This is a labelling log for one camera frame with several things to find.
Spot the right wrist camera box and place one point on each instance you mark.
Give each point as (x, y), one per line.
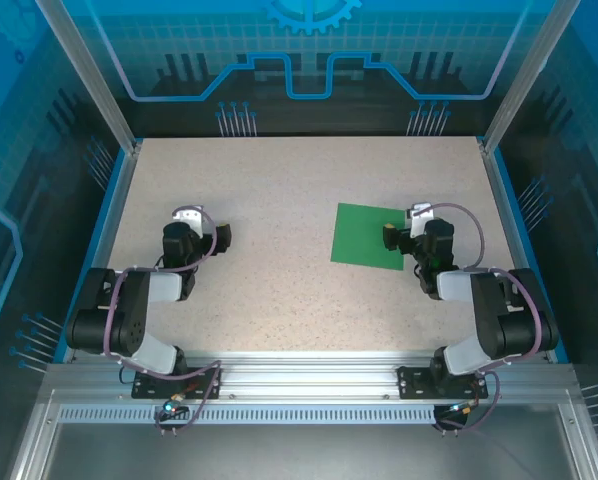
(416, 227)

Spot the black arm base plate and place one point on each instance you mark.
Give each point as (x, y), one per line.
(144, 390)
(411, 385)

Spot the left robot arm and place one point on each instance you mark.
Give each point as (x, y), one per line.
(134, 320)

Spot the aluminium frame post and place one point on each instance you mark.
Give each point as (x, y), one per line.
(524, 75)
(94, 75)

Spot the blue printed gear panel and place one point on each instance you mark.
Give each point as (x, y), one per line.
(299, 50)

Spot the aluminium mounting beam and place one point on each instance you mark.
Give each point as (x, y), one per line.
(309, 372)

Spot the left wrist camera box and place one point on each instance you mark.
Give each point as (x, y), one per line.
(186, 217)

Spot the green paper sheet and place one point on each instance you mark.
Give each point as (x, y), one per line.
(359, 235)

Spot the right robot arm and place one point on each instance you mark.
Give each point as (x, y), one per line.
(489, 320)

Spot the blue printed side panel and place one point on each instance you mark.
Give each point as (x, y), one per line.
(579, 175)
(19, 175)

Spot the blue trimmed aluminium side rail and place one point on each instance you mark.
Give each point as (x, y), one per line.
(519, 240)
(104, 240)

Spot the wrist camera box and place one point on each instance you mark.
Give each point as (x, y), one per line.
(186, 217)
(416, 227)

